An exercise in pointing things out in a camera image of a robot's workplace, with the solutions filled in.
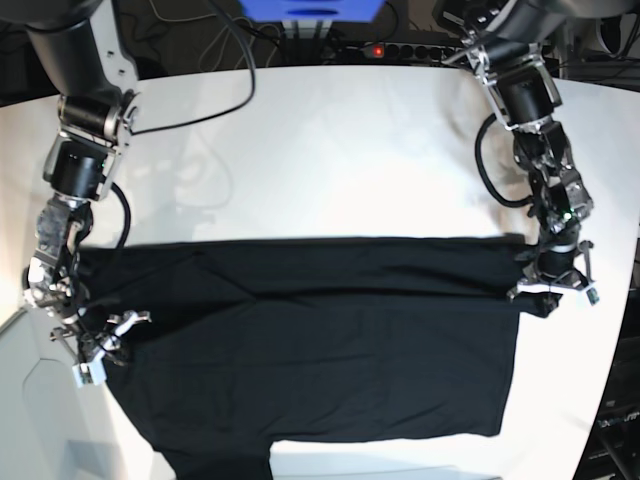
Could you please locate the blue plastic box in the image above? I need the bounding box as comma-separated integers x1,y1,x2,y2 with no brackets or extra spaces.
239,0,385,23

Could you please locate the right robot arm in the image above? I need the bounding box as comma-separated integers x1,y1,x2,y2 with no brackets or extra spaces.
1,1,139,365

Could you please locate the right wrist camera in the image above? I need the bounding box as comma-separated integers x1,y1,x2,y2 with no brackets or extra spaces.
72,360,107,388

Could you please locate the black T-shirt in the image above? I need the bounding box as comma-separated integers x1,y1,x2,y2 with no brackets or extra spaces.
80,238,535,479

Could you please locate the black power strip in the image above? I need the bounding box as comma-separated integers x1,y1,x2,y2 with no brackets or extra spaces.
344,42,461,67

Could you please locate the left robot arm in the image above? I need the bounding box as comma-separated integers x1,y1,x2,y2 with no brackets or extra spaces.
443,1,599,312

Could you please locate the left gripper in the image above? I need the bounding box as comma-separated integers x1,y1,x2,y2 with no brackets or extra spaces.
506,240,595,316

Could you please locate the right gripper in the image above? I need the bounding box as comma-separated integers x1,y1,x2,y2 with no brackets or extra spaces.
49,307,151,367

